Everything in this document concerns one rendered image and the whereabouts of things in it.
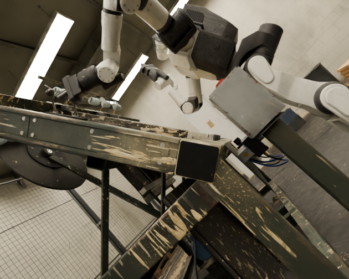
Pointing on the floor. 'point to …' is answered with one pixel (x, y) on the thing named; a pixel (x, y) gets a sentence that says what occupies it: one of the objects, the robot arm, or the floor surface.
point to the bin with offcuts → (320, 75)
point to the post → (316, 166)
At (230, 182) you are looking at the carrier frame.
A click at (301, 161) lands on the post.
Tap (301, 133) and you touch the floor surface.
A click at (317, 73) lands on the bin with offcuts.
